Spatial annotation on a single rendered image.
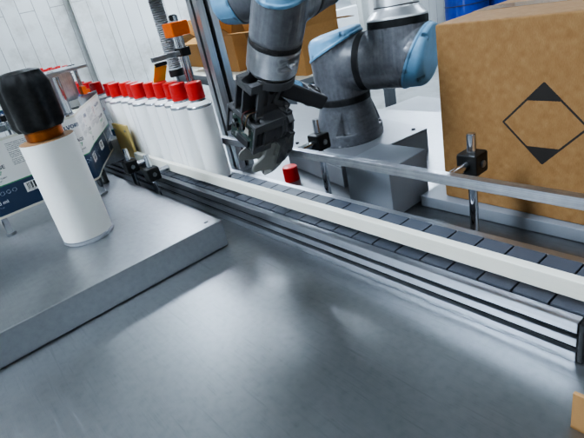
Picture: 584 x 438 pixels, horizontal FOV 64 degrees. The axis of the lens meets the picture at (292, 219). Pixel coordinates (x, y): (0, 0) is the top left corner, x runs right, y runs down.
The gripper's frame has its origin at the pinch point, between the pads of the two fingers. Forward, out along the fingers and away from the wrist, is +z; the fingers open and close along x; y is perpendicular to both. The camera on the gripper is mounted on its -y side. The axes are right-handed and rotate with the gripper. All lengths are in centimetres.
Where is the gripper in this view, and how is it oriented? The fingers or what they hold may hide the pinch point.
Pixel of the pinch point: (268, 166)
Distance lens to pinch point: 84.9
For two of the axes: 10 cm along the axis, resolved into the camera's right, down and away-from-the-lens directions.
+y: -7.5, 4.2, -5.2
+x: 6.5, 6.3, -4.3
